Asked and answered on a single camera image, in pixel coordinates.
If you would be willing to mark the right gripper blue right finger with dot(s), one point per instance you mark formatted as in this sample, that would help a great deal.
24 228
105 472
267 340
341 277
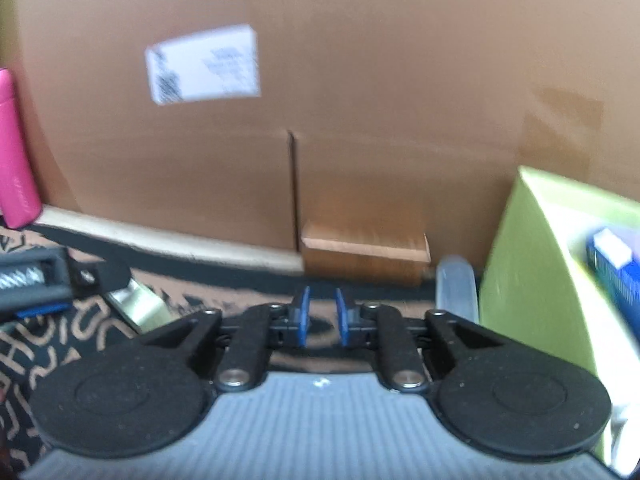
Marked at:
346 316

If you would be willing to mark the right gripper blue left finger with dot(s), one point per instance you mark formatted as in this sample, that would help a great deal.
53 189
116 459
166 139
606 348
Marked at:
300 316

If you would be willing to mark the blue square plastic jar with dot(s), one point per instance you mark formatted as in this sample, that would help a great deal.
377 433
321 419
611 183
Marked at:
613 255

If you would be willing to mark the long dark box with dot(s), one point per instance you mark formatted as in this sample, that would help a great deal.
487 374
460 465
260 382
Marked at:
141 308

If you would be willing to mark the small brown cardboard box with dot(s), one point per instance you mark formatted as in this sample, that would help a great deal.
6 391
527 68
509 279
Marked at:
378 256

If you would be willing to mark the pink thermos bottle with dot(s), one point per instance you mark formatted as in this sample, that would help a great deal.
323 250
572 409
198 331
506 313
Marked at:
20 200

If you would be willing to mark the clear plastic lid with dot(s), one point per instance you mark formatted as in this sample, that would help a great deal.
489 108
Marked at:
456 290

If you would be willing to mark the light green cardboard box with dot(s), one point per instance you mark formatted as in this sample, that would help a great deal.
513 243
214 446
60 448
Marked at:
538 289

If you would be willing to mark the large brown cardboard box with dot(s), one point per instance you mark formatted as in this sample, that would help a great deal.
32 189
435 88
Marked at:
413 112

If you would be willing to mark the white shipping label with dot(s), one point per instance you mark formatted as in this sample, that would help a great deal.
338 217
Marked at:
216 64

